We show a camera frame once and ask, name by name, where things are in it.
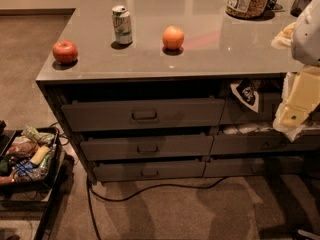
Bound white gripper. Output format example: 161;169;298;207
273;66;320;142

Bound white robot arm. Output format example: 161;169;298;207
273;0;320;142

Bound white packets in drawer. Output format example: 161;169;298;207
222;122;273;135

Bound grey drawer cabinet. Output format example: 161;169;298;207
37;0;319;182

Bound yellow snack bag on counter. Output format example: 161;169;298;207
271;22;296;49

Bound large snack jar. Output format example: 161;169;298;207
226;0;268;19

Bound orange fruit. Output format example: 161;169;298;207
162;26;184;50

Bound green white soda can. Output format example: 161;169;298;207
112;5;133;45

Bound red apple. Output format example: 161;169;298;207
52;40;78;64

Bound black bin with items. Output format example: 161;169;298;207
0;127;61;192

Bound black floor cable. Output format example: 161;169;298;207
86;175;231;240

